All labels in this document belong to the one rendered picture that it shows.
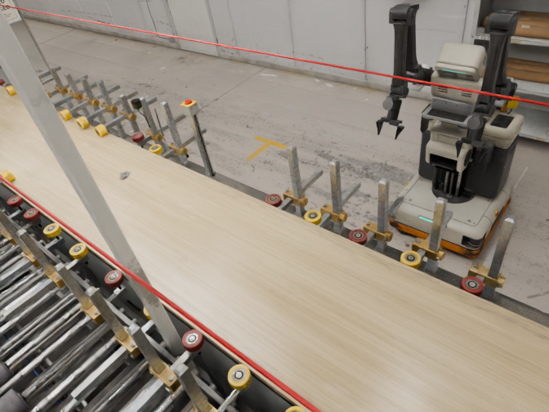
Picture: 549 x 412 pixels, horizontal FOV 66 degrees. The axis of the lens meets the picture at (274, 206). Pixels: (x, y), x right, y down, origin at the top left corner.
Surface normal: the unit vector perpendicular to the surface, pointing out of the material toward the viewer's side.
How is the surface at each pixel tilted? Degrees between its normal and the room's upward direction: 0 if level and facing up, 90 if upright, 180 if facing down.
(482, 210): 0
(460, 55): 42
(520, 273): 0
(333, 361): 0
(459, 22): 90
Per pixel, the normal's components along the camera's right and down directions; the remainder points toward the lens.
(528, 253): -0.15, -0.74
